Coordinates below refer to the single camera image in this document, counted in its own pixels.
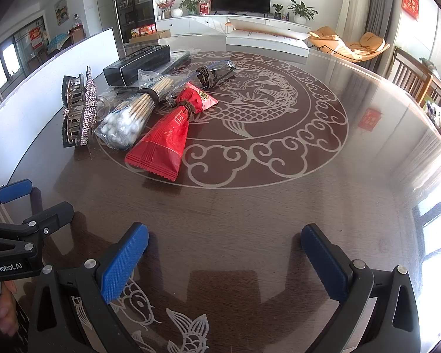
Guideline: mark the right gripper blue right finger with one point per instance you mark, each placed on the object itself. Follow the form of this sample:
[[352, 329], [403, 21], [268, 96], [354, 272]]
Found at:
[[393, 325]]

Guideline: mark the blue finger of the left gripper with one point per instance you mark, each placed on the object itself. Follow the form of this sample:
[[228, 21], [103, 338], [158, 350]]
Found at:
[[15, 190], [27, 239]]

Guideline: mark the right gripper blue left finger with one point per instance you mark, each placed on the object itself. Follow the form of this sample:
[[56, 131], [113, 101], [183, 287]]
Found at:
[[54, 324]]

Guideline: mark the rhinestone hair claw clip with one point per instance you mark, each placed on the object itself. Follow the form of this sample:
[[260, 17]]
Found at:
[[79, 97]]

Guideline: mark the cotton swabs bag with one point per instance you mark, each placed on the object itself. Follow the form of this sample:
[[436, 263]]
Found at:
[[123, 125]]

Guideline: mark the red snack packet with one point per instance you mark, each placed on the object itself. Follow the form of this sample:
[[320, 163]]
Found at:
[[160, 151]]

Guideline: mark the black rectangular box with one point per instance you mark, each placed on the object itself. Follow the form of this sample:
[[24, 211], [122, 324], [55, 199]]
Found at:
[[125, 71]]

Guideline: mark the dark item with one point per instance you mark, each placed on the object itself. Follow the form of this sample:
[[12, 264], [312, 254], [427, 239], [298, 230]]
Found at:
[[177, 58]]

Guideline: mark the person's left hand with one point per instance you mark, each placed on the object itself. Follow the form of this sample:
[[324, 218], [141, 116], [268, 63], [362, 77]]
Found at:
[[8, 318]]

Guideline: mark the cardboard box on floor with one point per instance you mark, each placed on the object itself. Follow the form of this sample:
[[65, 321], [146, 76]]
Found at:
[[155, 36]]

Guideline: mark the dark glass display cabinet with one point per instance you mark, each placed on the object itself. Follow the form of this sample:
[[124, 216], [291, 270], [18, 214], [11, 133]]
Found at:
[[133, 15]]

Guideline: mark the red flower vase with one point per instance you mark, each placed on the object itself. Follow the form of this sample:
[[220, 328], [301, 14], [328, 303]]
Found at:
[[166, 7]]

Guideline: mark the white TV cabinet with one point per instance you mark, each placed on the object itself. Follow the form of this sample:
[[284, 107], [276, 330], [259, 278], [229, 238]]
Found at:
[[218, 24]]

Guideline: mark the wooden dining chair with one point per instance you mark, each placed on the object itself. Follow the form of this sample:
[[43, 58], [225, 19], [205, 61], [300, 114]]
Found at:
[[411, 75]]

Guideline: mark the green potted plant left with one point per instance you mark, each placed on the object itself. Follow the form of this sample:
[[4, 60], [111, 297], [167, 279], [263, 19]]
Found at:
[[191, 7]]

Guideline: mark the green potted plant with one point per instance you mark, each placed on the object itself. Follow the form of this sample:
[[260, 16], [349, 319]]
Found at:
[[191, 7], [302, 12]]

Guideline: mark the red gift box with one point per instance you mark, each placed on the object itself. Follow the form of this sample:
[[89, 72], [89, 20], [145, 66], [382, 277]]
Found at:
[[204, 7]]

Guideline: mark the orange lounge chair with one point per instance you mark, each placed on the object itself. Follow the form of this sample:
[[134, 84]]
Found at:
[[366, 48]]

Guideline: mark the white standing air conditioner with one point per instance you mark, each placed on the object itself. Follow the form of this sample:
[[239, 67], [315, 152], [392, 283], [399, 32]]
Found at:
[[352, 19]]

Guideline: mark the green potted plant right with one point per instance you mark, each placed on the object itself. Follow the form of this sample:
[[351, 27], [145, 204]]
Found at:
[[302, 12]]

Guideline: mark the small potted plant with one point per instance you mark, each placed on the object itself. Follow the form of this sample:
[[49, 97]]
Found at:
[[278, 10]]

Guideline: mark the grey curtain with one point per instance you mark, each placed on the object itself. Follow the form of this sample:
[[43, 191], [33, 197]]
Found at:
[[383, 19]]

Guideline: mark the framed wall painting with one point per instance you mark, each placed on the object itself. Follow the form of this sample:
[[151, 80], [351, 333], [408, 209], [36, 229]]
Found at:
[[61, 12]]

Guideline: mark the red wall hanging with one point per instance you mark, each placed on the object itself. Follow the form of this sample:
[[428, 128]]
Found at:
[[411, 7]]

